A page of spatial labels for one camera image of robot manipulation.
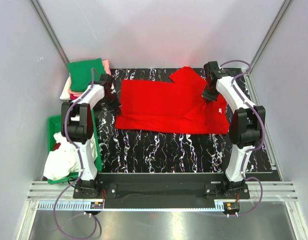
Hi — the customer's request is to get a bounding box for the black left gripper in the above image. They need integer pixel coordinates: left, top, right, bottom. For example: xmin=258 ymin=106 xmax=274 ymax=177
xmin=101 ymin=91 xmax=121 ymax=116

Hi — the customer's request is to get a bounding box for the red t-shirt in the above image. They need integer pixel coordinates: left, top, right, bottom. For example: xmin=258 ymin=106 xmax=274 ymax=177
xmin=115 ymin=66 xmax=229 ymax=135

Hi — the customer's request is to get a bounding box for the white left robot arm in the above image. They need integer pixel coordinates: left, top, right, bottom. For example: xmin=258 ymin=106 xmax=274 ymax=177
xmin=61 ymin=73 xmax=121 ymax=198

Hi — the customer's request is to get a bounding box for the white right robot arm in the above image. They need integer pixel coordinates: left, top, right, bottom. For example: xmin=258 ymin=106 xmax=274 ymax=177
xmin=202 ymin=61 xmax=266 ymax=198

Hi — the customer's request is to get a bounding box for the folded magenta t-shirt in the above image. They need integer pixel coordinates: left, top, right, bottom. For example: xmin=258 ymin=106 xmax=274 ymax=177
xmin=69 ymin=93 xmax=82 ymax=100

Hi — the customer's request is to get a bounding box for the folded salmon pink t-shirt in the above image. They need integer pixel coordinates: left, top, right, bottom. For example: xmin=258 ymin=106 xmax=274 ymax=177
xmin=68 ymin=59 xmax=111 ymax=95

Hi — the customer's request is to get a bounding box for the folded green t-shirt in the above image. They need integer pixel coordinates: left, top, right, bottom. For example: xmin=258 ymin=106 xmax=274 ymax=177
xmin=67 ymin=57 xmax=107 ymax=92

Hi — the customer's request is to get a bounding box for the folded white t-shirt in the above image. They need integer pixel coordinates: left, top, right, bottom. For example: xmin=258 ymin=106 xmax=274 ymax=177
xmin=59 ymin=76 xmax=82 ymax=100

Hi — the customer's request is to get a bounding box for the dark red garment in bin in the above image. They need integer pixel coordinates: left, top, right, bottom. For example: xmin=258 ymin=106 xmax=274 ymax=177
xmin=53 ymin=142 xmax=61 ymax=151

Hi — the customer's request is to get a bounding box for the crumpled white t-shirt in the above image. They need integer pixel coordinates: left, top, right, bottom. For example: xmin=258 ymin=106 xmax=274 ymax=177
xmin=43 ymin=132 xmax=98 ymax=182

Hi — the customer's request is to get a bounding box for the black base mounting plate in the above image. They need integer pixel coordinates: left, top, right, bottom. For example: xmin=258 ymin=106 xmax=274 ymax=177
xmin=73 ymin=173 xmax=250 ymax=211

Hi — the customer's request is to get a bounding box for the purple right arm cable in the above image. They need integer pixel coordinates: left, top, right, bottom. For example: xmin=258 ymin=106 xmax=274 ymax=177
xmin=220 ymin=59 xmax=266 ymax=217

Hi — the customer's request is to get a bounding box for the aluminium frame rail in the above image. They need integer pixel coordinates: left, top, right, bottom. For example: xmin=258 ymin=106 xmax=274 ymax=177
xmin=27 ymin=181 xmax=298 ymax=212

